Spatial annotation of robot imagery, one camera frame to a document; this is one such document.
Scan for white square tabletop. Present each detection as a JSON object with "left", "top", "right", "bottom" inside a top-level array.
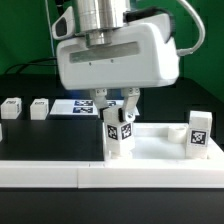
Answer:
[{"left": 103, "top": 123, "right": 224, "bottom": 161}]

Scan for white block at left edge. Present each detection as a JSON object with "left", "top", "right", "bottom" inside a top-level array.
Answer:
[{"left": 0, "top": 123, "right": 3, "bottom": 142}]

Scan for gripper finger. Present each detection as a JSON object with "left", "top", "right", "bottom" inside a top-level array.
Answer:
[
  {"left": 118, "top": 87, "right": 140, "bottom": 122},
  {"left": 90, "top": 88, "right": 108, "bottom": 118}
]

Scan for white marker plate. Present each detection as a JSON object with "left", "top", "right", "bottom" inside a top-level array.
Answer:
[{"left": 49, "top": 99, "right": 141, "bottom": 117}]

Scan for black cables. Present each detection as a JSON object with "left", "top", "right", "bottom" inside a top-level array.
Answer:
[{"left": 2, "top": 0, "right": 68, "bottom": 76}]

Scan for grey camera cable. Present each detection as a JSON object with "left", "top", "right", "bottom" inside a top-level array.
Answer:
[{"left": 175, "top": 0, "right": 206, "bottom": 57}]

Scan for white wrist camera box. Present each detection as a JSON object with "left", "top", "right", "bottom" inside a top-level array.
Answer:
[{"left": 52, "top": 6, "right": 75, "bottom": 40}]

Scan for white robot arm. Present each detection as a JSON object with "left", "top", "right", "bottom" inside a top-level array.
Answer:
[{"left": 53, "top": 0, "right": 179, "bottom": 122}]

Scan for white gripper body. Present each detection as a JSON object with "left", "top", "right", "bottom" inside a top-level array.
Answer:
[{"left": 57, "top": 14, "right": 179, "bottom": 90}]

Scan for white U-shaped fence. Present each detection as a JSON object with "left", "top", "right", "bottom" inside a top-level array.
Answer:
[{"left": 0, "top": 149, "right": 224, "bottom": 189}]

